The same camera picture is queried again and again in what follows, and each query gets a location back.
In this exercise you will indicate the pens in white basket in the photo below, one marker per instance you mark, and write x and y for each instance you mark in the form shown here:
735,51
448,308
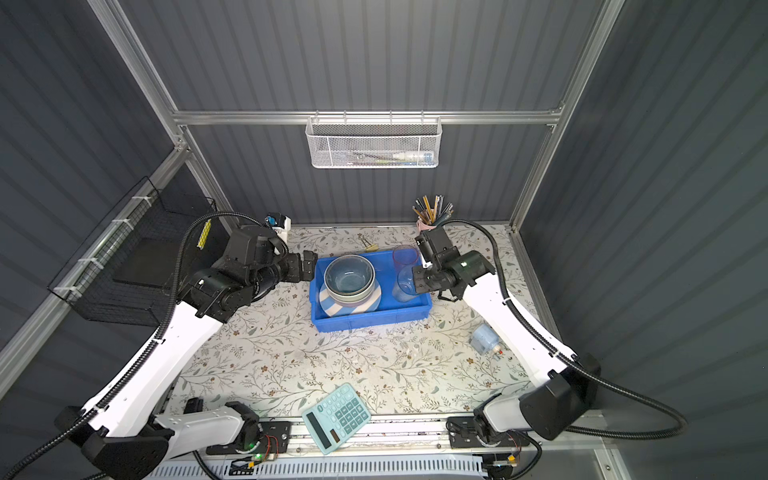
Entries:
407,158

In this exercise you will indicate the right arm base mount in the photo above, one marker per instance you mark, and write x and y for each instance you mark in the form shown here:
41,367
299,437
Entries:
501,426

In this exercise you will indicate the pink pencil cup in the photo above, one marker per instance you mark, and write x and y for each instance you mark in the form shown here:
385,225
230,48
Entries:
422,226

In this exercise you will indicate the white wire mesh basket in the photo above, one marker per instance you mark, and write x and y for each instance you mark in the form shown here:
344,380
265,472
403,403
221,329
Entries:
330,138

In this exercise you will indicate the black slab in basket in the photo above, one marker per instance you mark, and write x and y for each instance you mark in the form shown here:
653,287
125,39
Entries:
150,264

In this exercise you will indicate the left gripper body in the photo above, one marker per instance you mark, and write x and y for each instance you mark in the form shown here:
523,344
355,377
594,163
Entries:
286,269

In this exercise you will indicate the blue grey bowl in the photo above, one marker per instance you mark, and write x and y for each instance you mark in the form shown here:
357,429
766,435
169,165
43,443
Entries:
349,274

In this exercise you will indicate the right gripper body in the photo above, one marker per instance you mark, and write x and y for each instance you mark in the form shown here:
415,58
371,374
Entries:
423,277

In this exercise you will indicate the green bowl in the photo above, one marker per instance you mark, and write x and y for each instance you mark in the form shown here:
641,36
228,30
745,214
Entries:
351,298

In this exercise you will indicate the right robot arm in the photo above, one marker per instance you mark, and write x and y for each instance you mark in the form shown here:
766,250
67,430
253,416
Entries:
558,395

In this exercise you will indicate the small light blue cup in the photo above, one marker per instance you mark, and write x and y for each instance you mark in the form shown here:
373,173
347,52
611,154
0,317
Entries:
484,340

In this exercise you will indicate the black wire basket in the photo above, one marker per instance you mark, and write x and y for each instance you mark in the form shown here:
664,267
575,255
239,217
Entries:
86,282

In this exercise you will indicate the pink translucent tumbler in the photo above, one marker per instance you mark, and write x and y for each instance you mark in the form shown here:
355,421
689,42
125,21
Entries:
405,256

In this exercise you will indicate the teal calculator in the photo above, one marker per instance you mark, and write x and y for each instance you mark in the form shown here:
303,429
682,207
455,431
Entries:
336,418

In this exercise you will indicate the blue plastic bin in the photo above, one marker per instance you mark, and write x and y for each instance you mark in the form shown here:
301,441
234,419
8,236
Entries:
390,311

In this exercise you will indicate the blue translucent tumbler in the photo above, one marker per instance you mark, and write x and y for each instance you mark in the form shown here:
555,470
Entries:
404,288

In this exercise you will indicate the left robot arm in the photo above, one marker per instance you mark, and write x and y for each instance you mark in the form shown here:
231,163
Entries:
117,430

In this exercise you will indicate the yellow tag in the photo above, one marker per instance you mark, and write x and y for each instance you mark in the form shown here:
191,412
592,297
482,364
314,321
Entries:
203,235

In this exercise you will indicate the pencils bundle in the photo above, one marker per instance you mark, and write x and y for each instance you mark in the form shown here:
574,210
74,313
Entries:
433,210

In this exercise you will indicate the brass clip on table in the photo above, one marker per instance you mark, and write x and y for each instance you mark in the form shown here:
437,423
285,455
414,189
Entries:
367,244

